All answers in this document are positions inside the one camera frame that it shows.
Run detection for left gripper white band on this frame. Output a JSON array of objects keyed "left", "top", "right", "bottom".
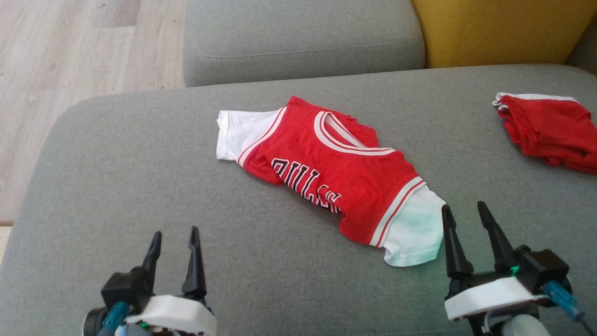
[{"left": 124, "top": 226, "right": 218, "bottom": 336}]

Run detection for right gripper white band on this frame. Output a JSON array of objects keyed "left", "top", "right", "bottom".
[{"left": 441, "top": 201, "right": 546, "bottom": 322}]

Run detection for red shorts with white band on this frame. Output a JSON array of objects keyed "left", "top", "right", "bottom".
[{"left": 492, "top": 92, "right": 597, "bottom": 175}]

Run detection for red white Bulls jersey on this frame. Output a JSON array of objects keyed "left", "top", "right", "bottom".
[{"left": 216, "top": 96, "right": 447, "bottom": 267}]

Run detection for large grey sofa seat cushion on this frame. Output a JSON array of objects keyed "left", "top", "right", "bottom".
[{"left": 0, "top": 64, "right": 597, "bottom": 336}]

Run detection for beige rug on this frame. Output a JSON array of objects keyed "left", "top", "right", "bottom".
[{"left": 0, "top": 221, "right": 14, "bottom": 264}]

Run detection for yellow sofa backrest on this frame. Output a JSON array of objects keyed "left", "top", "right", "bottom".
[{"left": 411, "top": 0, "right": 597, "bottom": 69}]

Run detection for left blue-plug camera cable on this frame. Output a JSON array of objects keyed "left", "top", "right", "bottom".
[{"left": 99, "top": 301, "right": 132, "bottom": 334}]

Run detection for blue-plug camera cable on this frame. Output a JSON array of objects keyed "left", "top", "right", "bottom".
[
  {"left": 543, "top": 280, "right": 597, "bottom": 334},
  {"left": 99, "top": 301, "right": 132, "bottom": 334}
]

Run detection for right blue-plug camera cable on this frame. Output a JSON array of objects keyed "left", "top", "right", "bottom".
[{"left": 543, "top": 280, "right": 597, "bottom": 334}]

